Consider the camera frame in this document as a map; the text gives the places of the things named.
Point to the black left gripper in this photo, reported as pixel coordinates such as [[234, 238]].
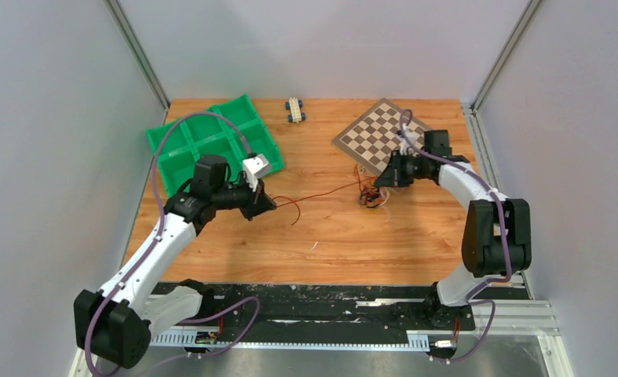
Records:
[[258, 202]]

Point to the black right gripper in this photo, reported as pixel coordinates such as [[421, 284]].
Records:
[[392, 176]]

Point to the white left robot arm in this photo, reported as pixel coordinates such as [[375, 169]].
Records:
[[117, 322]]

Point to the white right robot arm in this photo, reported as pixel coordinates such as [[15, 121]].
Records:
[[497, 240]]

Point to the brown white chessboard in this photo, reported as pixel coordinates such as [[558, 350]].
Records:
[[371, 138]]

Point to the green compartment tray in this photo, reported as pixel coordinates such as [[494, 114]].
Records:
[[206, 135]]

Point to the white blue toy brick car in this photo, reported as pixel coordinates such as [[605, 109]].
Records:
[[294, 106]]

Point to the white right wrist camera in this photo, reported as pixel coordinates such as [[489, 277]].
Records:
[[407, 142]]

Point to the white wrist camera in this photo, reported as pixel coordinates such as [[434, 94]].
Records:
[[256, 166], [407, 142]]

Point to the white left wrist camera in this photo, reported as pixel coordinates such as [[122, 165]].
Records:
[[256, 166]]

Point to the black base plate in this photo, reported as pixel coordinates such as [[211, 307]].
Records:
[[327, 314]]

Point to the aluminium frame rail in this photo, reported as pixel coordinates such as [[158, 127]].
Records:
[[515, 335]]

